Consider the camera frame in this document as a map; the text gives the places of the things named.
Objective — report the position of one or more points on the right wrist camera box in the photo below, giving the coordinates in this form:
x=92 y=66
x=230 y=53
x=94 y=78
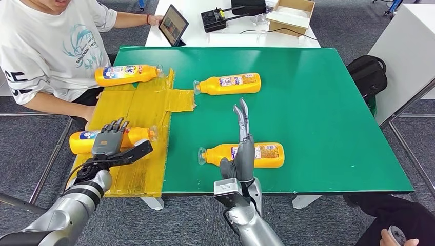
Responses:
x=229 y=193

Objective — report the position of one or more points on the white table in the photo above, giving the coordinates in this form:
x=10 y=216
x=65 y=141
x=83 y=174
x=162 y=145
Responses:
x=234 y=39

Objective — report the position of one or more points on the person's left forearm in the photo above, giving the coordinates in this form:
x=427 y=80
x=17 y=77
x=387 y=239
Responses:
x=131 y=19

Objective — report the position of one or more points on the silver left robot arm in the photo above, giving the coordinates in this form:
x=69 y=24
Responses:
x=64 y=210

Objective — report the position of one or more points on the black backpack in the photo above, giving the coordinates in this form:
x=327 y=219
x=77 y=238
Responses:
x=367 y=74

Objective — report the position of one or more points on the blue metal stand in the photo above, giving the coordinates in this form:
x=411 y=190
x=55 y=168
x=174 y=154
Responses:
x=394 y=5

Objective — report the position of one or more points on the black tablet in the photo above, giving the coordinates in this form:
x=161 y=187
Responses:
x=173 y=24

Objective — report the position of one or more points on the yellow detergent bottle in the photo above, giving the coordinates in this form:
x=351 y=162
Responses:
x=268 y=156
x=80 y=142
x=125 y=74
x=210 y=85

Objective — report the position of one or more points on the green table board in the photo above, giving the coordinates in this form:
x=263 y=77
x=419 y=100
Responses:
x=323 y=119

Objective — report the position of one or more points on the black bag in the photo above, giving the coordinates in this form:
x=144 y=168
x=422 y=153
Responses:
x=249 y=6

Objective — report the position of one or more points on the open cardboard box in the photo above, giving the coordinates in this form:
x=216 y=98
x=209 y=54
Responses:
x=290 y=17

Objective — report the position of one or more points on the person's right hand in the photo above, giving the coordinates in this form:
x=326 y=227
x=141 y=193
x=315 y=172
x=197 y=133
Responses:
x=89 y=113

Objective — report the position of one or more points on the white table foot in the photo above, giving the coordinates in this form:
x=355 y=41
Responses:
x=304 y=201
x=154 y=203

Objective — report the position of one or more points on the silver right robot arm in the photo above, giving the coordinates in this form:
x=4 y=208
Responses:
x=251 y=227

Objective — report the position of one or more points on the clear plastic wrap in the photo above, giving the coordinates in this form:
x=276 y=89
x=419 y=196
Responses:
x=260 y=19

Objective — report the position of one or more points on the metal table frame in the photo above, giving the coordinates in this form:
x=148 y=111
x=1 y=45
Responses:
x=51 y=161
x=409 y=152

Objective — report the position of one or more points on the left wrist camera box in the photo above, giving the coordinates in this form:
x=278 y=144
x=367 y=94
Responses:
x=136 y=152

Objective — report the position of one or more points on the black remote with antennas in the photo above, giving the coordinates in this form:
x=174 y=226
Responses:
x=213 y=19

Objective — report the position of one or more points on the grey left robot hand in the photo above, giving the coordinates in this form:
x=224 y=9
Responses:
x=107 y=142

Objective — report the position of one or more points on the person's left hand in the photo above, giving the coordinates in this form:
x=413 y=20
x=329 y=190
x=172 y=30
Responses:
x=156 y=19

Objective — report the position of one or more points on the person's hand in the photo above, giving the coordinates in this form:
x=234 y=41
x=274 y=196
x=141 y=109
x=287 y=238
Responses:
x=387 y=241

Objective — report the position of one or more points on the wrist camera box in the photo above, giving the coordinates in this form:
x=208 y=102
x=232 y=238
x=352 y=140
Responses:
x=229 y=193
x=136 y=152

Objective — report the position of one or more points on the person's right forearm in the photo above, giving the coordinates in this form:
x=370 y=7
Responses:
x=54 y=105

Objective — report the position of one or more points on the yellow taped cardboard mat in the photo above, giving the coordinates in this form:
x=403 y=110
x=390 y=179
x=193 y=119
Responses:
x=136 y=176

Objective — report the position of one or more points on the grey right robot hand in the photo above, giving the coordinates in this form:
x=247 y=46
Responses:
x=245 y=159

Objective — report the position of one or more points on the person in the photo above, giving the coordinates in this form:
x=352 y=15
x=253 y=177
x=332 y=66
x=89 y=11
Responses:
x=44 y=51
x=404 y=214

